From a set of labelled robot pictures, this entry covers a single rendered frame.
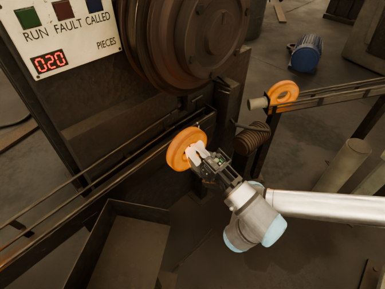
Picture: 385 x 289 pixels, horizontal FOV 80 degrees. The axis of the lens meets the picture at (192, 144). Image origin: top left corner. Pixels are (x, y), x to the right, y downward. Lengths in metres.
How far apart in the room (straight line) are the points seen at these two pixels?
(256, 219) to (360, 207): 0.30
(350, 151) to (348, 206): 0.65
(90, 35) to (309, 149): 1.77
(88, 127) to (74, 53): 0.23
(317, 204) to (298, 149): 1.28
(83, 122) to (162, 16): 0.43
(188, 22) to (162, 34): 0.08
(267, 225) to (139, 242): 0.43
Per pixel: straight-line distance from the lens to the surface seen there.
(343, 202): 0.80
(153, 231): 0.85
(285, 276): 1.50
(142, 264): 0.83
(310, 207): 0.79
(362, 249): 1.76
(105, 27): 0.76
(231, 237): 0.76
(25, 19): 0.69
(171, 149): 0.69
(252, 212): 0.65
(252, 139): 1.25
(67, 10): 0.71
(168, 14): 0.66
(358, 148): 1.43
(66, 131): 0.84
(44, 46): 0.72
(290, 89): 1.25
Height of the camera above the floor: 1.38
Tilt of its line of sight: 47 degrees down
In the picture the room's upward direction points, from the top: straight up
